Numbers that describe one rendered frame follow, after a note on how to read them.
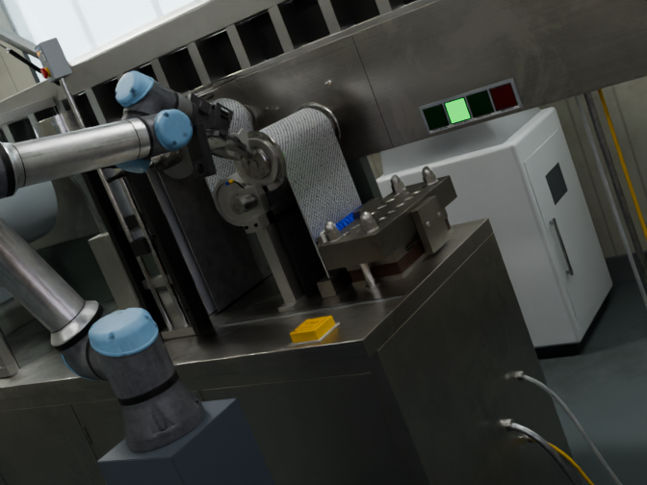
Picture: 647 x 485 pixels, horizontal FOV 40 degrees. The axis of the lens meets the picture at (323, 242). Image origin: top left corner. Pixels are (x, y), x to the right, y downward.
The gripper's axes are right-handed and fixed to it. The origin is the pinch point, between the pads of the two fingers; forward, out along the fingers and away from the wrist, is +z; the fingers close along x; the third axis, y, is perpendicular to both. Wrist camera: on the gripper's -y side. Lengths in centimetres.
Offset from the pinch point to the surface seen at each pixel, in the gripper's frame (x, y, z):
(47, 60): 53, 33, -22
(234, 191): 10.9, -2.7, 7.9
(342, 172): -6.1, 5.6, 27.8
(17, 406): 94, -49, 12
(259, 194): 1.3, -6.3, 6.6
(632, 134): -19, 87, 203
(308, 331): -17.4, -41.3, 4.9
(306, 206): -6.1, -7.8, 15.1
